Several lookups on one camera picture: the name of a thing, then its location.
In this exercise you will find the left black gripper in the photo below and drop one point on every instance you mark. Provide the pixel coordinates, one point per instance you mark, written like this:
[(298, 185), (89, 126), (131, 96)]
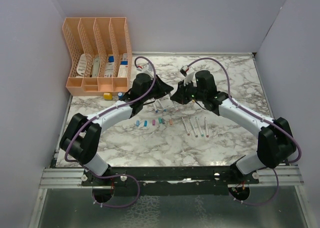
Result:
[(163, 88)]

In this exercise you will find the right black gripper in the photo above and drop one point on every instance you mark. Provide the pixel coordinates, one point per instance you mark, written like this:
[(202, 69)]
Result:
[(180, 96)]

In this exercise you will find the pink marker pen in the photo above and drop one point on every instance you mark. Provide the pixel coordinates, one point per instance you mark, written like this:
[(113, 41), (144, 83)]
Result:
[(174, 105)]

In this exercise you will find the light blue marker pen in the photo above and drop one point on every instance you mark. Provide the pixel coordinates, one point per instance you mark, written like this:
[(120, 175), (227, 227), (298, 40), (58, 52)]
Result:
[(162, 106)]

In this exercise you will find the cyan marker pen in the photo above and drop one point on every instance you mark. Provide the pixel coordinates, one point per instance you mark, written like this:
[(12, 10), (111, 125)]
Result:
[(155, 107)]

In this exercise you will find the peach marker pen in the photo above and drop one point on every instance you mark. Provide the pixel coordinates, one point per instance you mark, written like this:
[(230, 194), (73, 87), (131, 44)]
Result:
[(185, 126)]

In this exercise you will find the teal marker pen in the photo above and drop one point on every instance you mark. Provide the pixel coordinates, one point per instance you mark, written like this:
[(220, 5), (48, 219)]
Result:
[(199, 126)]

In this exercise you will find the grey marker pen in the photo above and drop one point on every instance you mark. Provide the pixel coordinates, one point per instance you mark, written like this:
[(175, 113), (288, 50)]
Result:
[(193, 128)]

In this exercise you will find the magenta marker pen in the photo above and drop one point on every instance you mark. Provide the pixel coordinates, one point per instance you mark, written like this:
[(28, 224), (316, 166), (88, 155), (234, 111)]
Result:
[(206, 127)]

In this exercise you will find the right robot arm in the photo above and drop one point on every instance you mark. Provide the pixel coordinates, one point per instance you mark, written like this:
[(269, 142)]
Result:
[(273, 135)]

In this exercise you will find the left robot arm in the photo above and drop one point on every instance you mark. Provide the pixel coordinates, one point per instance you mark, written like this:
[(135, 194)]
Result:
[(81, 138)]

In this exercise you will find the blue round stamp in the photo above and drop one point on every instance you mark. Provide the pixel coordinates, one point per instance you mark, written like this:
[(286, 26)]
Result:
[(120, 95)]

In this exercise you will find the white cardboard box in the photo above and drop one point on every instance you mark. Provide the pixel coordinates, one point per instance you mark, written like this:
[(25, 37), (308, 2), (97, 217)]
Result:
[(123, 69)]

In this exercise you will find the small white red box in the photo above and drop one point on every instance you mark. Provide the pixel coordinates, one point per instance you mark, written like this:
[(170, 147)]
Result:
[(125, 57)]

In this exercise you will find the yellow rectangular stamp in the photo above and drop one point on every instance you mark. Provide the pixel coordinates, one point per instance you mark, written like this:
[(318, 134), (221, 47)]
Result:
[(108, 96)]

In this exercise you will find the white paper packet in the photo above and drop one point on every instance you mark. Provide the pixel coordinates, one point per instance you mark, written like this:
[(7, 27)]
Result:
[(109, 67)]

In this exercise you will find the grey stapler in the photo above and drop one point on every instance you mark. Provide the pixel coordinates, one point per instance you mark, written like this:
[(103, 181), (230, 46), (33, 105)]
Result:
[(95, 67)]

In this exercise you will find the peach plastic desk organizer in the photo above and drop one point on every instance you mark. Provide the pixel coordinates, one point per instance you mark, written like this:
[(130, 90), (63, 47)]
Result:
[(97, 37)]

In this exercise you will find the white remote in organizer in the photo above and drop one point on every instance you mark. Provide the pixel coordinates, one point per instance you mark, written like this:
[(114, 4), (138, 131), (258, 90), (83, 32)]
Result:
[(81, 66)]

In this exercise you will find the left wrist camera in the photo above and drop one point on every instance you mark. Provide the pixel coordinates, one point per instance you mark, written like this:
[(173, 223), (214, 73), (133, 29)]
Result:
[(148, 69)]

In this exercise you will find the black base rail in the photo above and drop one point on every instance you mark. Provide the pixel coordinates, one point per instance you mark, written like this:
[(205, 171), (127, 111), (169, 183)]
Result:
[(168, 180)]

